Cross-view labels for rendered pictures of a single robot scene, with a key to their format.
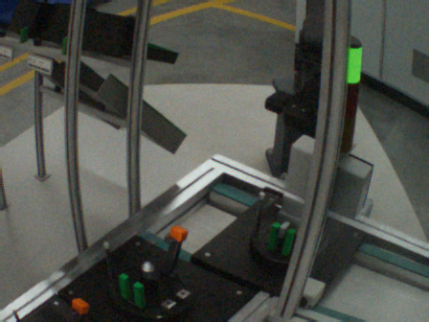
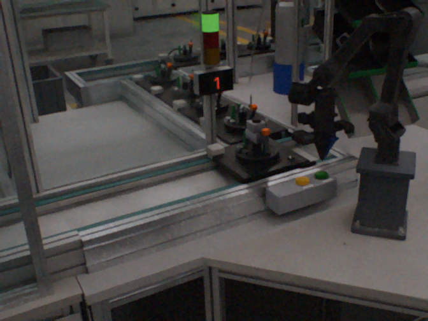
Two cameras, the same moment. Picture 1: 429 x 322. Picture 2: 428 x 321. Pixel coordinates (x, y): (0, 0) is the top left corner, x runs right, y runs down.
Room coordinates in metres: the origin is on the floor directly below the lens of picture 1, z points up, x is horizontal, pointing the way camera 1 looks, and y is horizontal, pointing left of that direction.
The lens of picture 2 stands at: (1.47, -1.50, 1.65)
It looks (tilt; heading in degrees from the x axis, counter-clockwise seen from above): 25 degrees down; 121
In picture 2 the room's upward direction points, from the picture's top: 2 degrees counter-clockwise
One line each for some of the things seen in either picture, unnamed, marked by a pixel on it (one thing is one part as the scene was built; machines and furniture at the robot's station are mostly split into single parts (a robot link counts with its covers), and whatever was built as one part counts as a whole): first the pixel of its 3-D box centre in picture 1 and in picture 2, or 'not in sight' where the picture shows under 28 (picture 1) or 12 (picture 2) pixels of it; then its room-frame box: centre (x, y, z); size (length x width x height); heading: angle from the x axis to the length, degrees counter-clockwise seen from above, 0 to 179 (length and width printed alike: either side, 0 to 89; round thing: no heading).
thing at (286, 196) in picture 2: not in sight; (301, 191); (1.01, -0.24, 0.93); 0.21 x 0.07 x 0.06; 58
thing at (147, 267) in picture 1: (148, 280); (242, 114); (0.65, 0.08, 1.01); 0.24 x 0.24 x 0.13; 58
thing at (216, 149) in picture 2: not in sight; (215, 151); (0.68, -0.17, 0.97); 0.05 x 0.05 x 0.04; 58
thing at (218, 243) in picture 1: (288, 249); (256, 158); (0.81, -0.14, 0.96); 0.24 x 0.24 x 0.02; 58
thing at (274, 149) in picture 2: (290, 241); (256, 152); (0.81, -0.14, 0.98); 0.14 x 0.14 x 0.02
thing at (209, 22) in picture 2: not in sight; (210, 21); (0.67, -0.15, 1.38); 0.05 x 0.05 x 0.05
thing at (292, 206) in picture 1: (296, 207); (255, 128); (0.80, -0.13, 1.06); 0.08 x 0.04 x 0.07; 148
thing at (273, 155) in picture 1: (305, 132); (383, 192); (1.23, -0.20, 0.96); 0.15 x 0.15 x 0.20; 9
